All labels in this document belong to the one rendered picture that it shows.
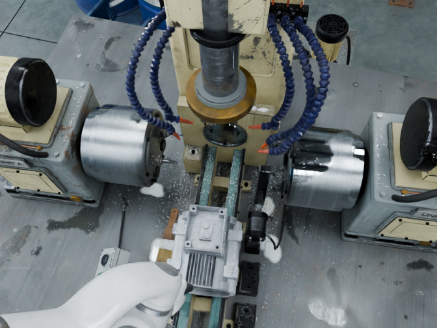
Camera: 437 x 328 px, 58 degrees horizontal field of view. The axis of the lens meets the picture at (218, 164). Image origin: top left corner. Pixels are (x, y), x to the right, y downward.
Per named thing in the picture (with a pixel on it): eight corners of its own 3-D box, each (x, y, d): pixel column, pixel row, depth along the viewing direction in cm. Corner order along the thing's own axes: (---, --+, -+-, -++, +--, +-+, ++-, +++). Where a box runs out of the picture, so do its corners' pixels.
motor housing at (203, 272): (182, 228, 126) (174, 206, 110) (241, 234, 125) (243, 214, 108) (171, 292, 118) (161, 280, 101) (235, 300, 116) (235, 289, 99)
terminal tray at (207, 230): (190, 213, 112) (188, 204, 106) (227, 217, 112) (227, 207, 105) (184, 254, 107) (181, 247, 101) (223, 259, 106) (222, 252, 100)
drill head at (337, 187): (261, 146, 140) (268, 105, 117) (380, 159, 136) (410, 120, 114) (254, 212, 129) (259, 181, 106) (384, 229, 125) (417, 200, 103)
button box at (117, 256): (116, 252, 115) (101, 247, 111) (131, 251, 110) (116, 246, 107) (100, 315, 107) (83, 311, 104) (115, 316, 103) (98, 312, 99)
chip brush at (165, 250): (168, 207, 142) (168, 207, 142) (182, 209, 142) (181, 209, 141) (155, 264, 133) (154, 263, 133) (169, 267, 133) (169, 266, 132)
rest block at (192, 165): (188, 158, 151) (185, 142, 141) (206, 160, 151) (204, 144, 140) (185, 172, 149) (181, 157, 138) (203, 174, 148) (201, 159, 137)
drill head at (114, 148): (82, 125, 146) (54, 82, 123) (179, 136, 142) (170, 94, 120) (60, 187, 134) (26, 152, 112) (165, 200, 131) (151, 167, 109)
